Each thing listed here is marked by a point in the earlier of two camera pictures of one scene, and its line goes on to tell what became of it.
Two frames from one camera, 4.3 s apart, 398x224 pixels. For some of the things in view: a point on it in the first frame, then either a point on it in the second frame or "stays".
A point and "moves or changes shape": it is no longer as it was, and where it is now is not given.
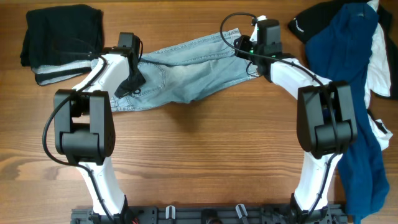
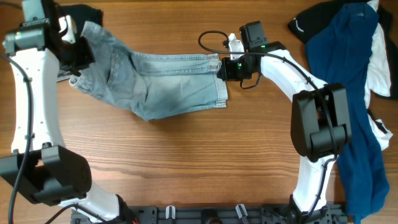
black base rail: (212, 214) stays
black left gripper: (139, 83) to (84, 46)
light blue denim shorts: (174, 74) moves or changes shape
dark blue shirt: (337, 48) stays
